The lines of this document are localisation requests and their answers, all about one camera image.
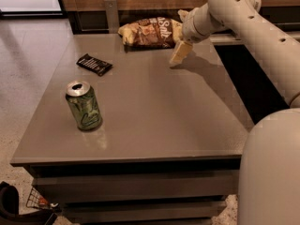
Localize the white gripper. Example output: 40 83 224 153
170 4 226 64

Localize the brown chip bag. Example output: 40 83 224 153
118 17 182 49

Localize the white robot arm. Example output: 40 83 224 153
170 0 300 225

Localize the black snack bar wrapper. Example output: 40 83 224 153
76 53 113 76

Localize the green soda can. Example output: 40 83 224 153
65 81 102 131

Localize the grey drawer cabinet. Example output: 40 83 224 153
11 35 252 225

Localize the left metal bracket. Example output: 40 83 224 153
104 0 119 34

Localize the wire basket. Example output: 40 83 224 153
26 187 60 210

